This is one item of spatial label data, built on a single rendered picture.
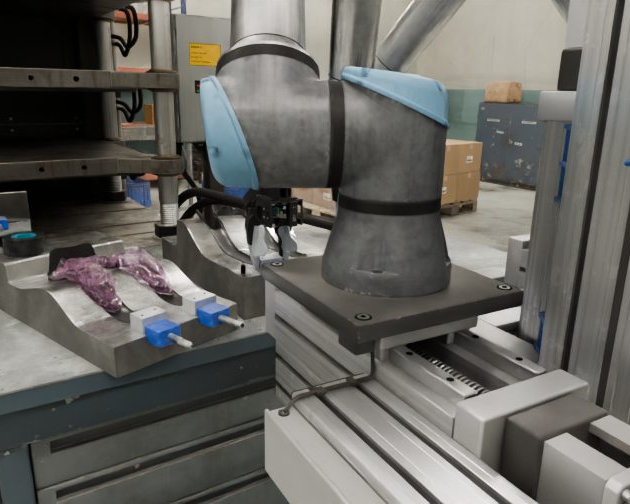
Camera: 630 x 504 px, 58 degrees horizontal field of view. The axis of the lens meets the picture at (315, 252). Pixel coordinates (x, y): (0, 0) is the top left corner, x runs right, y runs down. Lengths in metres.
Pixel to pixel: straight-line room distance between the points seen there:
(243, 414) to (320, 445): 0.72
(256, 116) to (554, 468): 0.40
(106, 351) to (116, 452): 0.26
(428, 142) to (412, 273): 0.14
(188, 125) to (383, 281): 1.44
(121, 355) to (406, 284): 0.52
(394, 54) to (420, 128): 0.55
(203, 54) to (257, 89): 1.39
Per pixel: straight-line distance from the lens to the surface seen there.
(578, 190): 0.64
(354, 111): 0.59
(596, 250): 0.63
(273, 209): 1.08
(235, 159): 0.58
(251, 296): 1.15
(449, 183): 6.00
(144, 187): 5.02
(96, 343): 1.00
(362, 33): 0.92
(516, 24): 9.10
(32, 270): 1.28
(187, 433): 1.21
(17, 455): 1.11
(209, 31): 2.00
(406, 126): 0.59
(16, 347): 1.15
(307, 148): 0.58
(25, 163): 1.79
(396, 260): 0.60
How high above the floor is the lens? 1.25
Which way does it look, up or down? 16 degrees down
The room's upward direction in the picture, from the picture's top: 1 degrees clockwise
